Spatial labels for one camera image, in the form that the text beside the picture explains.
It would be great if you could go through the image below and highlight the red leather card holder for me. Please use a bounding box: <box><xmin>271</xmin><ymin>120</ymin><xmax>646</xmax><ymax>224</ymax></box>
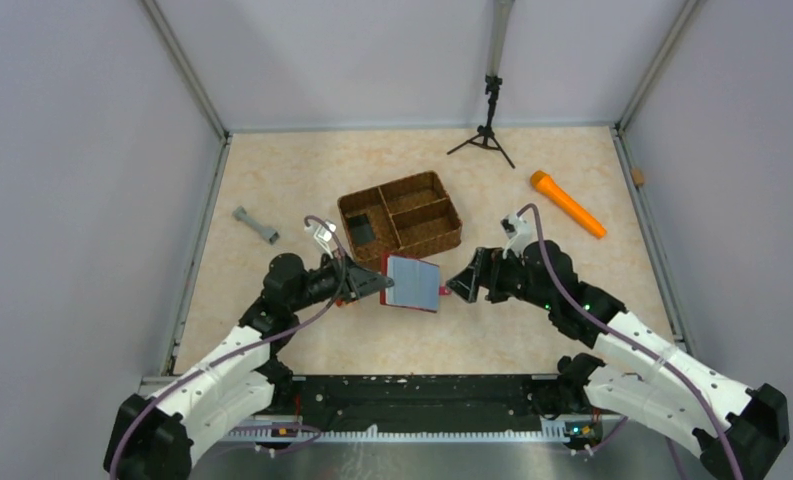
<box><xmin>379</xmin><ymin>254</ymin><xmax>452</xmax><ymax>313</ymax></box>

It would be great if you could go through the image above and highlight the dark grey credit card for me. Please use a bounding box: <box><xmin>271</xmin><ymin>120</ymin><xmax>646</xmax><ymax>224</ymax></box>
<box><xmin>346</xmin><ymin>213</ymin><xmax>377</xmax><ymax>247</ymax></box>

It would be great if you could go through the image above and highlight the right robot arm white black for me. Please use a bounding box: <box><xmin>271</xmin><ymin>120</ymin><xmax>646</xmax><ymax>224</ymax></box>
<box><xmin>447</xmin><ymin>241</ymin><xmax>790</xmax><ymax>479</ymax></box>

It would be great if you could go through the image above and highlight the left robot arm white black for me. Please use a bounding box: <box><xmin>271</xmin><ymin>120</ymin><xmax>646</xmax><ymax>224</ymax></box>
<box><xmin>103</xmin><ymin>253</ymin><xmax>395</xmax><ymax>479</ymax></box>

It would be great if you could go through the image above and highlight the brown wicker divided basket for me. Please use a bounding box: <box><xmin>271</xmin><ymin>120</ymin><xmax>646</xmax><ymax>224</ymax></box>
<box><xmin>337</xmin><ymin>171</ymin><xmax>463</xmax><ymax>271</ymax></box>

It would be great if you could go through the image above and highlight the black tripod stand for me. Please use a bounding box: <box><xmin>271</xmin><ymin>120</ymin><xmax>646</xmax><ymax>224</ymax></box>
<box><xmin>446</xmin><ymin>75</ymin><xmax>516</xmax><ymax>169</ymax></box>

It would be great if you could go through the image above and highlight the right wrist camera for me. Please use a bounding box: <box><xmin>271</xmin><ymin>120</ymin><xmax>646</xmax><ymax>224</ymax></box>
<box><xmin>500</xmin><ymin>213</ymin><xmax>535</xmax><ymax>259</ymax></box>

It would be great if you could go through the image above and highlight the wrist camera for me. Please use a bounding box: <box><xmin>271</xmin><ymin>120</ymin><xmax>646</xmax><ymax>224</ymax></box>
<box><xmin>500</xmin><ymin>213</ymin><xmax>535</xmax><ymax>259</ymax></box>
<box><xmin>305</xmin><ymin>221</ymin><xmax>336</xmax><ymax>254</ymax></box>

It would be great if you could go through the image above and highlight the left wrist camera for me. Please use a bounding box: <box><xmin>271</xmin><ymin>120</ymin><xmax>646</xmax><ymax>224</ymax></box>
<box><xmin>305</xmin><ymin>221</ymin><xmax>336</xmax><ymax>254</ymax></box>

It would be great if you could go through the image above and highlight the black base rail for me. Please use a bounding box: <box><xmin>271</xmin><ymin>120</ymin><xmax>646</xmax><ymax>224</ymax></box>
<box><xmin>238</xmin><ymin>374</ymin><xmax>604</xmax><ymax>449</ymax></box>

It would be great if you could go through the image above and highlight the small brown wall block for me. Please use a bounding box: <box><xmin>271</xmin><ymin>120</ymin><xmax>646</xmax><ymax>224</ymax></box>
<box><xmin>630</xmin><ymin>168</ymin><xmax>645</xmax><ymax>188</ymax></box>

